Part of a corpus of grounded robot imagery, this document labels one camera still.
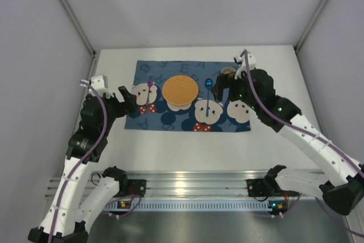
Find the blue spoon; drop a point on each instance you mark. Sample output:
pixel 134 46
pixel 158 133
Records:
pixel 208 86

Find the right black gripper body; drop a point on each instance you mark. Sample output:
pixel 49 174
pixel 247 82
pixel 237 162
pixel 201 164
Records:
pixel 230 86

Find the blue cartoon placemat cloth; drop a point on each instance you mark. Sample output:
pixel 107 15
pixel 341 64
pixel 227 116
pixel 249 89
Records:
pixel 225 116

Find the purple fork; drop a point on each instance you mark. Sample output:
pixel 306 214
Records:
pixel 149 85

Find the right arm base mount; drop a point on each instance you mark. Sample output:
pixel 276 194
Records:
pixel 261 190

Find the small grey cup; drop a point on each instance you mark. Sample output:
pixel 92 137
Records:
pixel 228 73

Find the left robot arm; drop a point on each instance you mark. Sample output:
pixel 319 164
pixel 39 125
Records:
pixel 70 218

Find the slotted cable duct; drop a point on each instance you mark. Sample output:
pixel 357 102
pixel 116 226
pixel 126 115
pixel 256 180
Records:
pixel 196 206

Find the aluminium front rail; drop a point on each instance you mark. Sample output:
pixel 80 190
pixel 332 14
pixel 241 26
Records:
pixel 201 184

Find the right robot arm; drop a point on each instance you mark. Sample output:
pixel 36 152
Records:
pixel 340 182

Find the round woven orange plate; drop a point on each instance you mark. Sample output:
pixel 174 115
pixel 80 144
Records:
pixel 180 90

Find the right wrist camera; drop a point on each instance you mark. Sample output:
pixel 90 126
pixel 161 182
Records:
pixel 245 61

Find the right aluminium frame post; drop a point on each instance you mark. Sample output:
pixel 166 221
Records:
pixel 310 25

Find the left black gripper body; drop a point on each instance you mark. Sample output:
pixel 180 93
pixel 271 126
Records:
pixel 118 106

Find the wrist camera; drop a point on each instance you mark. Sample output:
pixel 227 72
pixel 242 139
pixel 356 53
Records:
pixel 100 84
pixel 245 61

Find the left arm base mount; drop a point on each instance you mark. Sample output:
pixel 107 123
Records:
pixel 134 186

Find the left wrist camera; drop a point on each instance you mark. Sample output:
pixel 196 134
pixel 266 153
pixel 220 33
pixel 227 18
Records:
pixel 100 84

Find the aluminium frame post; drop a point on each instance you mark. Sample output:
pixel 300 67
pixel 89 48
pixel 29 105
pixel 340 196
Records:
pixel 310 25
pixel 77 26

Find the left aluminium frame post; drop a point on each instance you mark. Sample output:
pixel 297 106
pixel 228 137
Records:
pixel 77 26

